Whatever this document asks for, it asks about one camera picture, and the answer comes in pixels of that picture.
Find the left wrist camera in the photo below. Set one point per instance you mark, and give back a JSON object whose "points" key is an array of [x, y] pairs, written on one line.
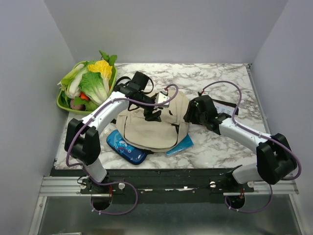
{"points": [[162, 100]]}

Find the green vegetable basket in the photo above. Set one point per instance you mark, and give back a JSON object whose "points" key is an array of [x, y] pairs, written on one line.
{"points": [[82, 107]]}

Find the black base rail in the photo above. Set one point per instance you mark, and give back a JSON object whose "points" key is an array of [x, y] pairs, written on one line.
{"points": [[155, 186]]}

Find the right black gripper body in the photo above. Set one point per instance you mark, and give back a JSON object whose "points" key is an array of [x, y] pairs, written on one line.
{"points": [[201, 119]]}

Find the yellow toy cabbage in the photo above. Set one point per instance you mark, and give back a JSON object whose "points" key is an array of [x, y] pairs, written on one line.
{"points": [[104, 69]]}

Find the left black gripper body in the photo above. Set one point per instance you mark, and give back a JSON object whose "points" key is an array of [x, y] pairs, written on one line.
{"points": [[146, 99]]}

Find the beige canvas student bag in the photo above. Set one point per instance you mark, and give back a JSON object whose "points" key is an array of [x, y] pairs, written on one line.
{"points": [[165, 135]]}

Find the green toy lettuce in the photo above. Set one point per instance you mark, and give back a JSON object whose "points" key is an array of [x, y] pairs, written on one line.
{"points": [[92, 86]]}

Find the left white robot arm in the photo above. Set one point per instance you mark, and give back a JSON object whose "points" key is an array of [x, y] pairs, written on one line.
{"points": [[83, 136]]}

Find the white toy bok choy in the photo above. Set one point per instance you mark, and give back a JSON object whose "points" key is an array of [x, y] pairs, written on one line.
{"points": [[69, 83]]}

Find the orange toy carrot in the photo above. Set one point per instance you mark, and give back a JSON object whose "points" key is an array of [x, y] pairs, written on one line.
{"points": [[84, 97]]}

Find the blue notebook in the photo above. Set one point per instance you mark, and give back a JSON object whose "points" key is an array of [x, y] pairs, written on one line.
{"points": [[186, 143]]}

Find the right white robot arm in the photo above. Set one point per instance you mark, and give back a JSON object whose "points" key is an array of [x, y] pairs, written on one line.
{"points": [[273, 154]]}

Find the white flower cover book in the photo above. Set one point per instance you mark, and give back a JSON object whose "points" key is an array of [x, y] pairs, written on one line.
{"points": [[226, 107]]}

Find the blue pencil case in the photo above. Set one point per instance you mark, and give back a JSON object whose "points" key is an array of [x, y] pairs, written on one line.
{"points": [[128, 152]]}

